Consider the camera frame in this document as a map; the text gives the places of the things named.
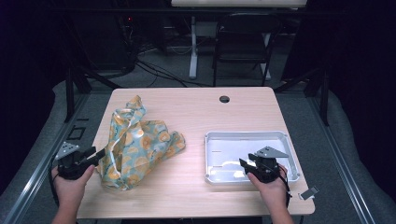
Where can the aluminium floor rail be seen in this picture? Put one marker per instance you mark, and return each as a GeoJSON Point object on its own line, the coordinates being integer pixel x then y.
{"type": "Point", "coordinates": [34, 177]}
{"type": "Point", "coordinates": [339, 161]}

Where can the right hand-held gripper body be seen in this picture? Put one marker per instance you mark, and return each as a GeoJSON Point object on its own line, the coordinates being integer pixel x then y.
{"type": "Point", "coordinates": [267, 166]}

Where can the person's left hand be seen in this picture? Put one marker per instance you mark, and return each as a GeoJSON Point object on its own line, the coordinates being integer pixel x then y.
{"type": "Point", "coordinates": [70, 193]}

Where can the black metal stand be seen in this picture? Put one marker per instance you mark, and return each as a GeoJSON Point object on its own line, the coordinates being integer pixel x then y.
{"type": "Point", "coordinates": [325, 99]}
{"type": "Point", "coordinates": [70, 93]}

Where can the white plastic tray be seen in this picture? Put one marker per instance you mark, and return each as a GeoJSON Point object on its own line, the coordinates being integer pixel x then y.
{"type": "Point", "coordinates": [227, 149]}

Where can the teal orange-slice print bag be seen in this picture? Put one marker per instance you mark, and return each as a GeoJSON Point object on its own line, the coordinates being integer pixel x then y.
{"type": "Point", "coordinates": [137, 149]}

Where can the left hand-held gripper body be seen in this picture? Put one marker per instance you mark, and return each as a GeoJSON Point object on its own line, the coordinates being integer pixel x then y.
{"type": "Point", "coordinates": [70, 166]}

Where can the person's right hand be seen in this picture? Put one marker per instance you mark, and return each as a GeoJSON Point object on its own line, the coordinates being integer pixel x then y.
{"type": "Point", "coordinates": [274, 194]}

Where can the white desk with legs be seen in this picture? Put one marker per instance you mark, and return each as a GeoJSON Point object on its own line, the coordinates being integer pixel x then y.
{"type": "Point", "coordinates": [193, 46]}

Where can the small grey and white tag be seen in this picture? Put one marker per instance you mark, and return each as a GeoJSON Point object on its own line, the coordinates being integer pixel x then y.
{"type": "Point", "coordinates": [309, 193]}

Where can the black folding chair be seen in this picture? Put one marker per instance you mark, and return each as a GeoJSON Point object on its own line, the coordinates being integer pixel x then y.
{"type": "Point", "coordinates": [246, 34]}

